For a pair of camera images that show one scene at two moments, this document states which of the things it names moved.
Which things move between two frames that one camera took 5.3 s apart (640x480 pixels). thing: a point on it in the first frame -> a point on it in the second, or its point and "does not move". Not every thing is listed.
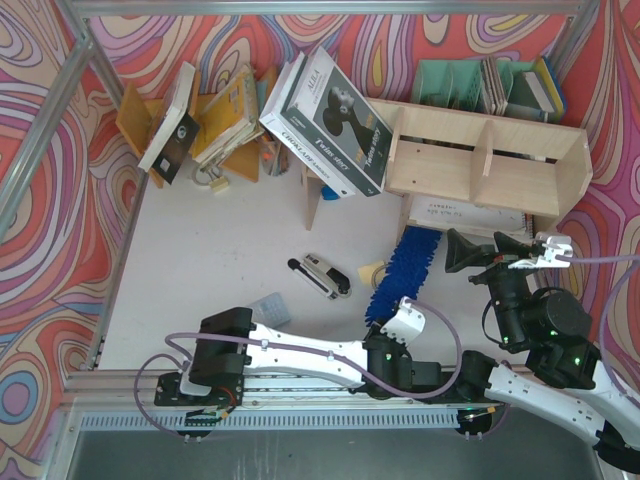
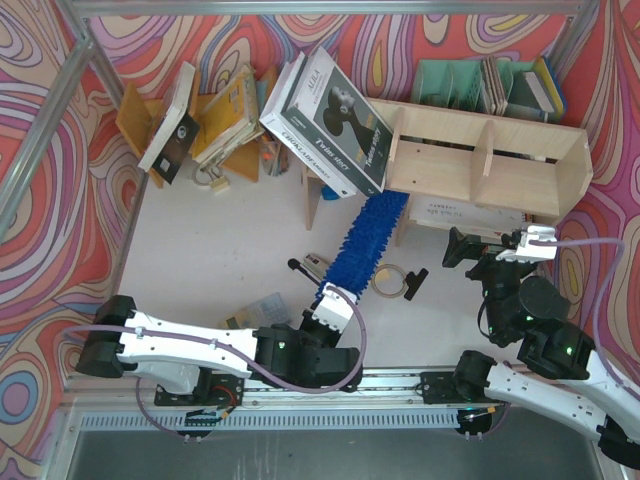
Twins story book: [337, 124] does not move
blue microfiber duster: [404, 273] -> [368, 241]
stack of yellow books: [230, 120] does not move
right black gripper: [491, 268] does not move
